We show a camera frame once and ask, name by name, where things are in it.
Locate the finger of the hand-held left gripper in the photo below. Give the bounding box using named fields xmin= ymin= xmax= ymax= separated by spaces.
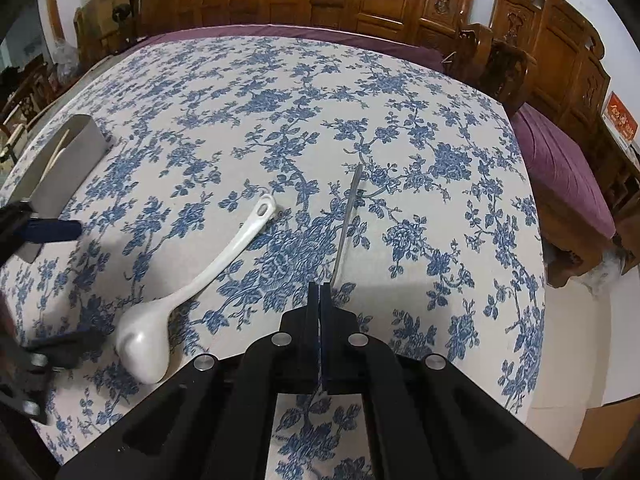
xmin=0 ymin=200 xmax=83 ymax=266
xmin=0 ymin=327 xmax=108 ymax=426

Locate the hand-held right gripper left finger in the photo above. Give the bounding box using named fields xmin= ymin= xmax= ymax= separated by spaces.
xmin=55 ymin=282 xmax=321 ymax=480

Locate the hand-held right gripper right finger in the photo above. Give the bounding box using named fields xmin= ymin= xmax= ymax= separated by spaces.
xmin=320 ymin=284 xmax=583 ymax=480

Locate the grey metal utensil container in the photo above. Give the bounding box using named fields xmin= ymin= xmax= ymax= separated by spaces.
xmin=10 ymin=114 xmax=108 ymax=263

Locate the cream chopstick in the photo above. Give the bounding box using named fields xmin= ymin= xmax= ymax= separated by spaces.
xmin=42 ymin=130 xmax=71 ymax=186

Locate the white ceramic spoon holed handle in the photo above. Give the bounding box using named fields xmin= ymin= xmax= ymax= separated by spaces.
xmin=116 ymin=193 xmax=277 ymax=385

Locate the slim steel utensil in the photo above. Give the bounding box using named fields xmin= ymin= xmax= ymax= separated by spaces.
xmin=330 ymin=162 xmax=365 ymax=288

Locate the wooden chair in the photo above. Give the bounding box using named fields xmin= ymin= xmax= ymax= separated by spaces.
xmin=0 ymin=60 xmax=57 ymax=161

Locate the clear plastic bag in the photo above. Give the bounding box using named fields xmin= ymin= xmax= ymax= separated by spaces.
xmin=50 ymin=37 xmax=83 ymax=81

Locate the blue floral tablecloth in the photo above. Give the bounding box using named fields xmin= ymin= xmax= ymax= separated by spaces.
xmin=0 ymin=35 xmax=547 ymax=480

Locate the wooden cabinet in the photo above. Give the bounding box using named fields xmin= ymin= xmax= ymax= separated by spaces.
xmin=72 ymin=0 xmax=144 ymax=72

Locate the cardboard sheet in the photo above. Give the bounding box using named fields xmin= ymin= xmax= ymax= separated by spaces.
xmin=570 ymin=402 xmax=640 ymax=467

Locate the short purple seat cushion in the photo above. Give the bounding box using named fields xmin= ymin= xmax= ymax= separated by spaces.
xmin=510 ymin=102 xmax=617 ymax=241

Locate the long purple seat cushion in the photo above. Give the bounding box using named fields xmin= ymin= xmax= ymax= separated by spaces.
xmin=127 ymin=24 xmax=447 ymax=68

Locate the wooden side table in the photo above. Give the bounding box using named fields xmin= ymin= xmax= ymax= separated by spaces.
xmin=600 ymin=125 xmax=640 ymax=221

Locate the red box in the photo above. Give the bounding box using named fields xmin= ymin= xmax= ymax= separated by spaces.
xmin=600 ymin=91 xmax=640 ymax=148

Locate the short carved wooden sofa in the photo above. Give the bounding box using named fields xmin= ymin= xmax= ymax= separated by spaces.
xmin=487 ymin=0 xmax=640 ymax=288

